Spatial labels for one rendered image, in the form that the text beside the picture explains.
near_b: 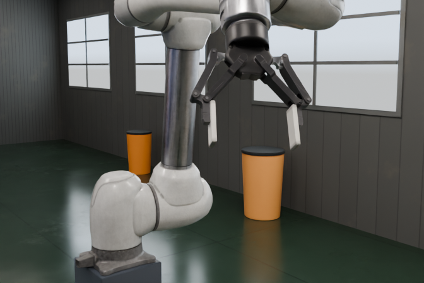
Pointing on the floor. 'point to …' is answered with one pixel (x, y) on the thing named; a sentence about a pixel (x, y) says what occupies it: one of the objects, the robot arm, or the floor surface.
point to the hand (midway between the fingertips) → (254, 139)
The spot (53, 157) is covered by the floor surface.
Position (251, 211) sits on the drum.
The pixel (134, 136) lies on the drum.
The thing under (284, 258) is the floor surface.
